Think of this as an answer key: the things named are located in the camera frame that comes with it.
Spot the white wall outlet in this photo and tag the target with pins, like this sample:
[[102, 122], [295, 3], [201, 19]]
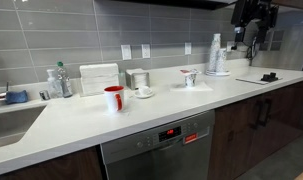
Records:
[[188, 48], [146, 51], [126, 52]]

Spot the white wall outlet right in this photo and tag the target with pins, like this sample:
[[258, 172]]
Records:
[[188, 48]]

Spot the patterned paper cup with packets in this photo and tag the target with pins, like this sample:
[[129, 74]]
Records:
[[190, 76]]

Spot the small white saucer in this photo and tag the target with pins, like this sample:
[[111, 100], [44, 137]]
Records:
[[137, 94]]

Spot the white round tray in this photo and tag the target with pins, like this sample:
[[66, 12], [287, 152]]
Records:
[[213, 73]]

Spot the white and red mug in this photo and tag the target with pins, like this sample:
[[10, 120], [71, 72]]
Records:
[[115, 98]]

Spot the steel sink basin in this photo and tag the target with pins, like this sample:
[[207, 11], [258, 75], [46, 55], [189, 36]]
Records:
[[14, 125]]

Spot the dark wood lower cabinet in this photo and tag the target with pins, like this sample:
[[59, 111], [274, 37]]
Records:
[[248, 131]]

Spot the white napkin under paper cup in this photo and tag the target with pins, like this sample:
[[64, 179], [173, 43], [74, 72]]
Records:
[[202, 86]]

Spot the small black object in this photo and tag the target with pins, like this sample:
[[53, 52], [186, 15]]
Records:
[[269, 77]]

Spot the stack of white paper towels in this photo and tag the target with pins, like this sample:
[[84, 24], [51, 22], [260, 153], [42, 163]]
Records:
[[96, 77]]

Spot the blue sponge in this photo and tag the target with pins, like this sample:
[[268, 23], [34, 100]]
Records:
[[16, 97]]

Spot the clear soap dispenser bottle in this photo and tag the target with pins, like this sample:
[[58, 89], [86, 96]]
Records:
[[54, 85]]

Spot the white flat board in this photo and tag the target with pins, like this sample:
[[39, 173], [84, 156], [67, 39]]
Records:
[[256, 80]]

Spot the clear bottle with green cap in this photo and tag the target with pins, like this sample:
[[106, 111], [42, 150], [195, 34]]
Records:
[[64, 79]]

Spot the short stack of paper cups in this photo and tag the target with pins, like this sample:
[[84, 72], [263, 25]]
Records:
[[220, 63]]

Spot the white wall outlet left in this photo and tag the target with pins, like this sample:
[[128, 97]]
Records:
[[126, 52]]

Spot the small white tea cup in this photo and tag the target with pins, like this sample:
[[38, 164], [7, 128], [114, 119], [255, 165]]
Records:
[[144, 90]]

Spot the stainless steel dishwasher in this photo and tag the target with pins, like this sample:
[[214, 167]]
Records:
[[174, 151]]

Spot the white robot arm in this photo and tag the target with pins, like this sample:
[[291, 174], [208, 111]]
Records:
[[259, 11]]

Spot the steel napkin holder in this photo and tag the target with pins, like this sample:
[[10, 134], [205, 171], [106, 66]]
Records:
[[136, 78]]

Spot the small metal can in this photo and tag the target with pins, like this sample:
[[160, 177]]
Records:
[[44, 95]]

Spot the white wall outlet middle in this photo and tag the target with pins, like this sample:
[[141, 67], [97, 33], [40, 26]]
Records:
[[146, 51]]

